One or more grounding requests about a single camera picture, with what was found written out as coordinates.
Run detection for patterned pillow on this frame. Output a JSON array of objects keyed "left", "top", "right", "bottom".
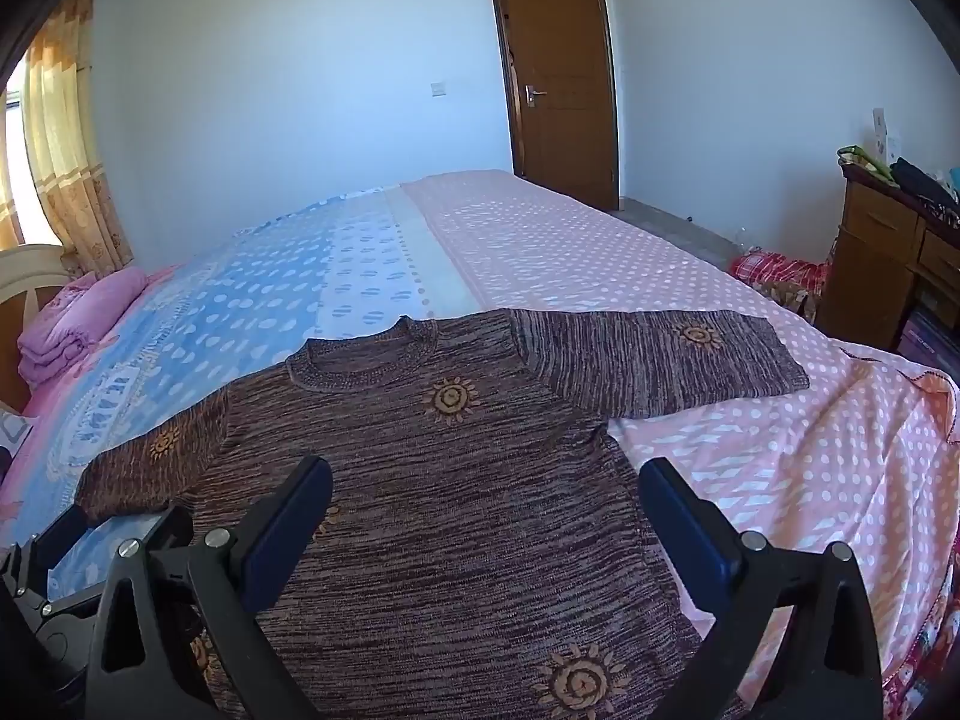
[{"left": 0, "top": 403, "right": 36, "bottom": 470}]

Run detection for polka dot bed sheet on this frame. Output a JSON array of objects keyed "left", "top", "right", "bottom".
[{"left": 2, "top": 171, "right": 958, "bottom": 718}]

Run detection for dark folded clothes on desk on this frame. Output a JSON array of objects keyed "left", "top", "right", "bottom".
[{"left": 890, "top": 158, "right": 958, "bottom": 211}]

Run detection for brown wooden door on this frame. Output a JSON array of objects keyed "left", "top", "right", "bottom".
[{"left": 493, "top": 0, "right": 620, "bottom": 211}]

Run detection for folded pink blanket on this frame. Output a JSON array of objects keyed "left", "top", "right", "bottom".
[{"left": 16, "top": 266, "right": 148, "bottom": 392}]

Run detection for cream wooden headboard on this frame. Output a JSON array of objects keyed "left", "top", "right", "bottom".
[{"left": 0, "top": 244, "right": 70, "bottom": 413}]

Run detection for red floral quilt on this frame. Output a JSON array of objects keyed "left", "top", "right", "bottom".
[{"left": 729, "top": 249, "right": 832, "bottom": 323}]

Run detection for yellow patterned curtain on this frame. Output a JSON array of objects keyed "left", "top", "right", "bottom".
[{"left": 20, "top": 0, "right": 133, "bottom": 277}]

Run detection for green item on desk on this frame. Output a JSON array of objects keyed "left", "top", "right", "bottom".
[{"left": 836, "top": 145, "right": 896, "bottom": 187}]

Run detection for brown knit sweater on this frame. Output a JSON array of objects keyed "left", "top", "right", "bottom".
[{"left": 76, "top": 309, "right": 809, "bottom": 718}]

